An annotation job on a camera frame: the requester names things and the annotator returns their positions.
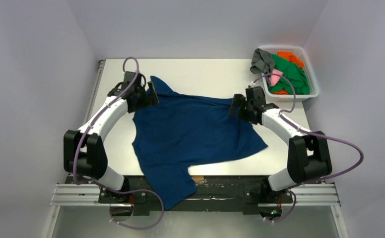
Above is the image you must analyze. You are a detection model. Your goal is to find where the dark blue t shirt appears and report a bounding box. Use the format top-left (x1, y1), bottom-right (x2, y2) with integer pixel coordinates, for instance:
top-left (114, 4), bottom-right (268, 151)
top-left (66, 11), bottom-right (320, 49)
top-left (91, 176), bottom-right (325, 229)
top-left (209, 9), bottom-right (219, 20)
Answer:
top-left (132, 76), bottom-right (267, 210)

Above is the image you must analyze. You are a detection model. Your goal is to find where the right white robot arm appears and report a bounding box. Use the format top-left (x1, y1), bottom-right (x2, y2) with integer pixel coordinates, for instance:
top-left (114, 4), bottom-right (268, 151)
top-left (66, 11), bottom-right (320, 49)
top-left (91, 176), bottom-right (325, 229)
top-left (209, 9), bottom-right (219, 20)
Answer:
top-left (228, 86), bottom-right (332, 202)

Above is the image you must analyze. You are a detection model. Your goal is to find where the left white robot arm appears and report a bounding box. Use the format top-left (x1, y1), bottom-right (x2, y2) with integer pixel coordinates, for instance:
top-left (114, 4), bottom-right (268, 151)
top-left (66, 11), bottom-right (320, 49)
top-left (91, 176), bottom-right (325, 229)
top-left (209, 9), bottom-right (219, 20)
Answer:
top-left (64, 71), bottom-right (159, 203)

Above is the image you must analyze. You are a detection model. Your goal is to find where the pink cloth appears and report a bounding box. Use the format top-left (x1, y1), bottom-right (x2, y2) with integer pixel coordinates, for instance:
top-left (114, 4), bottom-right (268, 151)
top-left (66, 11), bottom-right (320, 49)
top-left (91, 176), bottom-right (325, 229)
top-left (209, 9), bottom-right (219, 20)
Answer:
top-left (267, 69), bottom-right (283, 87)

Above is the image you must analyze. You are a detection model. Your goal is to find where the grey t shirt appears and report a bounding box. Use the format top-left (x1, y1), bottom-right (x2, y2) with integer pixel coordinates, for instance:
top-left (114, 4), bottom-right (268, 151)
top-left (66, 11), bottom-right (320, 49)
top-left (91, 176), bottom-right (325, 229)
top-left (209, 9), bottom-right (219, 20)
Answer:
top-left (250, 48), bottom-right (275, 74)

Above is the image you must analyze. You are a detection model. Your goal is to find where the green t shirt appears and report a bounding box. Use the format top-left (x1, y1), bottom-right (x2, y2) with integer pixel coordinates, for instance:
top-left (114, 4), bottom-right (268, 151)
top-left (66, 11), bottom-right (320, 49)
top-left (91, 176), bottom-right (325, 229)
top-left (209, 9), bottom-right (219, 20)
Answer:
top-left (269, 54), bottom-right (310, 95)

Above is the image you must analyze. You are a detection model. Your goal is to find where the orange t shirt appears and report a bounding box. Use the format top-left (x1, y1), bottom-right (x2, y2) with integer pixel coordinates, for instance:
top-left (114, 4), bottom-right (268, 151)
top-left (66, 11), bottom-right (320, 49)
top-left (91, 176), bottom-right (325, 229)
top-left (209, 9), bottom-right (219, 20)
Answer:
top-left (277, 51), bottom-right (305, 69)

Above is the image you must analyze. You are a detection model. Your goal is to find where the white plastic laundry basket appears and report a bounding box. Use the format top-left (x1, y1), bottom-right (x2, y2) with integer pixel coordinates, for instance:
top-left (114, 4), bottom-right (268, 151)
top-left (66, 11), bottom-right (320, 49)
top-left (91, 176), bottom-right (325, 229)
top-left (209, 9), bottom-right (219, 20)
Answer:
top-left (259, 45), bottom-right (320, 102)

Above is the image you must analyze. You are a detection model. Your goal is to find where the brown tape piece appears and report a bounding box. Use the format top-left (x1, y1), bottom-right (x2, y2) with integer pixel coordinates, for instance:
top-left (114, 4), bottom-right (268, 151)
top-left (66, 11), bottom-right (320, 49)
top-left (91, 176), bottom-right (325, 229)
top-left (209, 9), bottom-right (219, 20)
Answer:
top-left (191, 176), bottom-right (205, 184)

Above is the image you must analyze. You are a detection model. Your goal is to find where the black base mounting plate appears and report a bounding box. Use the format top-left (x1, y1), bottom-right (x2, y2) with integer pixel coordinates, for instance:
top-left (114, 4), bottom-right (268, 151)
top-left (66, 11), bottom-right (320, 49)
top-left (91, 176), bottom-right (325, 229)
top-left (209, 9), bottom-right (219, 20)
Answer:
top-left (64, 175), bottom-right (322, 218)

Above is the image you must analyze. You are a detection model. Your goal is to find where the aluminium frame rail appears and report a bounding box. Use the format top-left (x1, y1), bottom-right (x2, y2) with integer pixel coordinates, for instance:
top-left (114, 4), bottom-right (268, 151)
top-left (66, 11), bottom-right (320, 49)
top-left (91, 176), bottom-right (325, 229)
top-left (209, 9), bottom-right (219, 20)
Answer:
top-left (50, 183), bottom-right (340, 206)

